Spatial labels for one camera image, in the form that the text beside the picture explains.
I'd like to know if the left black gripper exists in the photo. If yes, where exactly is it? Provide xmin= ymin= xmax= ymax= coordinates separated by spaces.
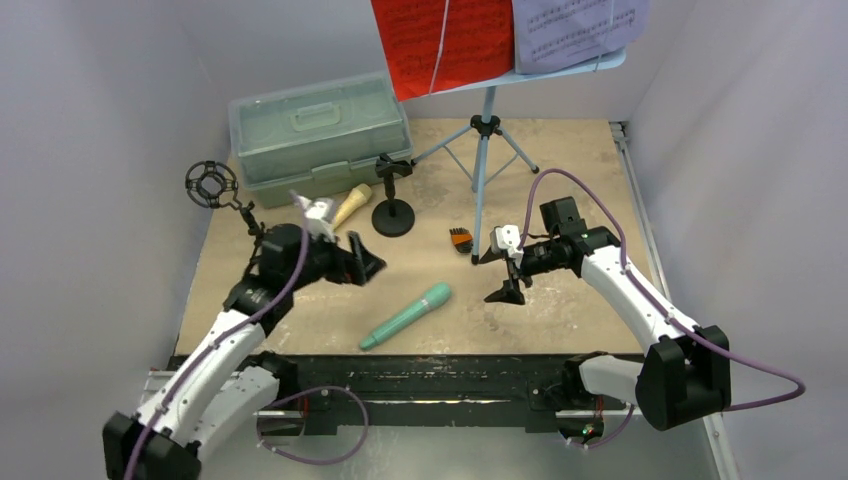
xmin=287 ymin=225 xmax=384 ymax=291

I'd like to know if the black round-base microphone stand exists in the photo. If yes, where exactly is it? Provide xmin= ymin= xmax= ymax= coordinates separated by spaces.
xmin=371 ymin=153 xmax=415 ymax=238

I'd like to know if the mint green microphone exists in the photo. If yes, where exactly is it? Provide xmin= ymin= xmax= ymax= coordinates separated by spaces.
xmin=359 ymin=282 xmax=452 ymax=351

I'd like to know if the cream yellow microphone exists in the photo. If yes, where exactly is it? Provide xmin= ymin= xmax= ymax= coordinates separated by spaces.
xmin=332 ymin=183 xmax=373 ymax=230

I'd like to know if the light blue music stand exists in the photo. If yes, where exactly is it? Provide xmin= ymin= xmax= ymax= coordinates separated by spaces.
xmin=411 ymin=47 xmax=626 ymax=265

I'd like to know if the black tripod microphone stand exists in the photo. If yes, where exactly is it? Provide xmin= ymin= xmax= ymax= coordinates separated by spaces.
xmin=184 ymin=160 xmax=266 ymax=277

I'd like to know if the red sheet music page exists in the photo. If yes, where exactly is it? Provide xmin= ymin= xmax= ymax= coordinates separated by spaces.
xmin=370 ymin=0 xmax=514 ymax=101

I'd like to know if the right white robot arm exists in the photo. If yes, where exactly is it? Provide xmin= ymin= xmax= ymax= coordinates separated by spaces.
xmin=480 ymin=197 xmax=731 ymax=431

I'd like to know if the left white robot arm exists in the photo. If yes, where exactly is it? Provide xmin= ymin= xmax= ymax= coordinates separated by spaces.
xmin=102 ymin=223 xmax=386 ymax=479

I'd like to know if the orange black hex key set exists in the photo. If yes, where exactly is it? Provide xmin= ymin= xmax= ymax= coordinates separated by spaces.
xmin=449 ymin=227 xmax=474 ymax=254

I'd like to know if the grey-green plastic toolbox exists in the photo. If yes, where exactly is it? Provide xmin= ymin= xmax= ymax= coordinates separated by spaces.
xmin=228 ymin=71 xmax=413 ymax=208

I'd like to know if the lavender sheet music page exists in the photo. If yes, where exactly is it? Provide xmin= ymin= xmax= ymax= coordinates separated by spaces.
xmin=512 ymin=0 xmax=651 ymax=75

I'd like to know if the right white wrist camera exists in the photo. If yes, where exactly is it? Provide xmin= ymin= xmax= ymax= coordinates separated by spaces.
xmin=489 ymin=225 xmax=524 ymax=261

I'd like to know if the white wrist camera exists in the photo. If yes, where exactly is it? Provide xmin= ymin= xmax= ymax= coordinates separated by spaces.
xmin=489 ymin=225 xmax=524 ymax=261
xmin=290 ymin=190 xmax=336 ymax=242

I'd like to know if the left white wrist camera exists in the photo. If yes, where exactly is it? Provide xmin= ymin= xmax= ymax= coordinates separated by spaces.
xmin=290 ymin=190 xmax=336 ymax=242

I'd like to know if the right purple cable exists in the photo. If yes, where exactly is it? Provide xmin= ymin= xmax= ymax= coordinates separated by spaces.
xmin=519 ymin=168 xmax=808 ymax=413

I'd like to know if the purple cable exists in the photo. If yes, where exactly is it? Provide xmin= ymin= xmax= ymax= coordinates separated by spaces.
xmin=519 ymin=168 xmax=808 ymax=413
xmin=122 ymin=192 xmax=370 ymax=480

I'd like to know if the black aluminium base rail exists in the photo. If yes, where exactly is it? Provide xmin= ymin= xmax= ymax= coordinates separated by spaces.
xmin=135 ymin=354 xmax=737 ymax=439

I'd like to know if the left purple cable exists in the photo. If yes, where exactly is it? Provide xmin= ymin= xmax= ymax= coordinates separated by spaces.
xmin=122 ymin=192 xmax=370 ymax=480

